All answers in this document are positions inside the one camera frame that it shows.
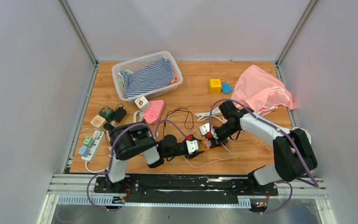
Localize pink triangular socket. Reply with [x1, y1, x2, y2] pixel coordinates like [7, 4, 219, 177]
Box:
[144, 100, 165, 125]

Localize pink USB charger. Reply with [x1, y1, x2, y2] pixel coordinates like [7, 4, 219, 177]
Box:
[204, 140, 212, 150]

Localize pink cloth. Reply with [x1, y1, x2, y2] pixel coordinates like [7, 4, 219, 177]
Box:
[231, 65, 297, 116]

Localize white coiled power cord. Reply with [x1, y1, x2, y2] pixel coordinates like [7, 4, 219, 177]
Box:
[194, 106, 227, 123]

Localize white plastic basket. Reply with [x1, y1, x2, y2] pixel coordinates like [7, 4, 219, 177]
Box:
[111, 51, 183, 103]

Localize yellow cube socket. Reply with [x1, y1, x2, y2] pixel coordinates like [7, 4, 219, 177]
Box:
[208, 78, 222, 94]

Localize black adapter cable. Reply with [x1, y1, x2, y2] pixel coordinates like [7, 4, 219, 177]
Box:
[160, 107, 195, 133]

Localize light blue plug adapter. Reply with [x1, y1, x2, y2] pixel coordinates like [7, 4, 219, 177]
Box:
[78, 145, 90, 157]

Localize beige cube socket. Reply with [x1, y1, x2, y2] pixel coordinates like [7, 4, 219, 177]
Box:
[90, 115, 107, 132]

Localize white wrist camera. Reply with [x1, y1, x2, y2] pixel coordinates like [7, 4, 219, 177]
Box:
[186, 140, 200, 154]
[199, 123, 210, 137]

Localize white cord near yellow socket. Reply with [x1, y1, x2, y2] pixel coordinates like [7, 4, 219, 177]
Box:
[291, 126, 312, 144]

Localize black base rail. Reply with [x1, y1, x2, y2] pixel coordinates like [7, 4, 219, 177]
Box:
[92, 174, 278, 204]

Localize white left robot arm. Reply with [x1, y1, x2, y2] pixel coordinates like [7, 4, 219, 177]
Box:
[106, 122, 204, 193]

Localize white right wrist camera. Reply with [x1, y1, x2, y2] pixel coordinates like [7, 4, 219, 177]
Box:
[199, 123, 210, 137]

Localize green plug adapter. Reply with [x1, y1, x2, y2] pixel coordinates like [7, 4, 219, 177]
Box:
[83, 136, 95, 148]

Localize white tiger cube socket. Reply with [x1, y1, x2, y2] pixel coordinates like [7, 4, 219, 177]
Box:
[135, 96, 151, 112]

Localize dark green cube socket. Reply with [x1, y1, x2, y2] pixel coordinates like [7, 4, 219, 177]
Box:
[99, 105, 115, 123]

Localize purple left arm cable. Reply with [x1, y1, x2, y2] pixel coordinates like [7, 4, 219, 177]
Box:
[86, 119, 193, 212]

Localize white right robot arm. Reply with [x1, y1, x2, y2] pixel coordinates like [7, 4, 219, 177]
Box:
[203, 98, 318, 195]

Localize black power adapter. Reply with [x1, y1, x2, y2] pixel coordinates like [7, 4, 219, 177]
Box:
[113, 105, 127, 123]

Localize white power strip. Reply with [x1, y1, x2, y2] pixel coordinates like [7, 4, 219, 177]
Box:
[81, 130, 105, 162]

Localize orange USB power strip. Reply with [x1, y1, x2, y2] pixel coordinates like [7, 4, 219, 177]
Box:
[197, 145, 226, 153]

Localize blue striped cloth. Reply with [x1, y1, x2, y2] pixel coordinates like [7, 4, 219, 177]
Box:
[118, 57, 177, 98]

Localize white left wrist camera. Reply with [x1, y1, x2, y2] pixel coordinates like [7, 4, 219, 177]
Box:
[186, 140, 200, 154]

